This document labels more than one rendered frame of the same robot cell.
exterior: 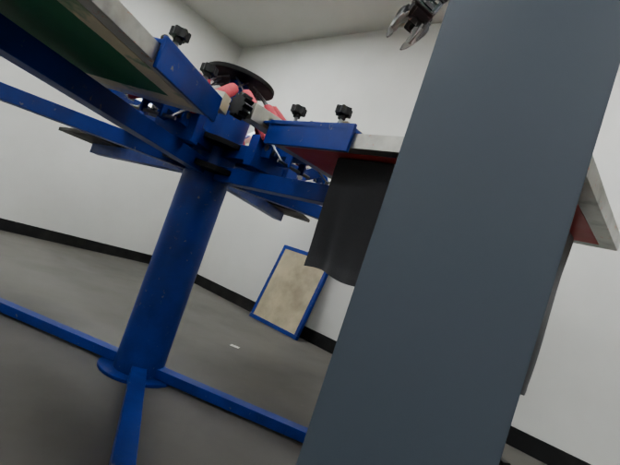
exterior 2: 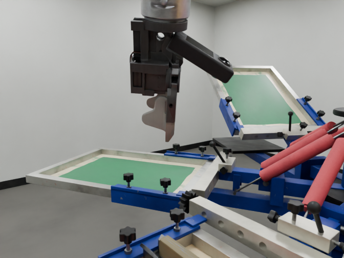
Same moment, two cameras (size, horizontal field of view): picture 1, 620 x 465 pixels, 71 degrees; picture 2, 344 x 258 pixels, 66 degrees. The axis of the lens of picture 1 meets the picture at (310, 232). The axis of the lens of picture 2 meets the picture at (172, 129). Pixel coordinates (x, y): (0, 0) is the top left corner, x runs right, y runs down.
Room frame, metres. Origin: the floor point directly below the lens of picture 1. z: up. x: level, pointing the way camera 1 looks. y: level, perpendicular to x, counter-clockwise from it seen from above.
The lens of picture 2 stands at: (1.27, -0.55, 1.42)
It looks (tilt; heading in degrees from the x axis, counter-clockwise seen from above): 10 degrees down; 99
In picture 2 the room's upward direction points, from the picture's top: straight up
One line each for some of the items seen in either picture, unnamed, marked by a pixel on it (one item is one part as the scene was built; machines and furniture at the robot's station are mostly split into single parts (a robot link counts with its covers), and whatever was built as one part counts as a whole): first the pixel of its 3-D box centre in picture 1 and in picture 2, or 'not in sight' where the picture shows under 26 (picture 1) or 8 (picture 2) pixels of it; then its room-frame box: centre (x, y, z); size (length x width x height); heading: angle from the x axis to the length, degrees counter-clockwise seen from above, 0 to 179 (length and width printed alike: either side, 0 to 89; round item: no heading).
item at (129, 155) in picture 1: (138, 155); not in sight; (2.31, 1.00, 0.91); 1.34 x 0.41 x 0.08; 48
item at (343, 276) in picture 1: (400, 245); not in sight; (0.99, -0.21, 0.77); 0.46 x 0.09 x 0.36; 48
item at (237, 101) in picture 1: (244, 108); (191, 203); (1.20, 0.28, 1.02); 0.07 x 0.06 x 0.07; 48
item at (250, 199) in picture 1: (255, 198); not in sight; (2.52, 0.36, 0.91); 1.34 x 0.41 x 0.08; 168
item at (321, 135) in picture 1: (311, 137); (154, 249); (1.12, 0.08, 0.98); 0.30 x 0.05 x 0.07; 48
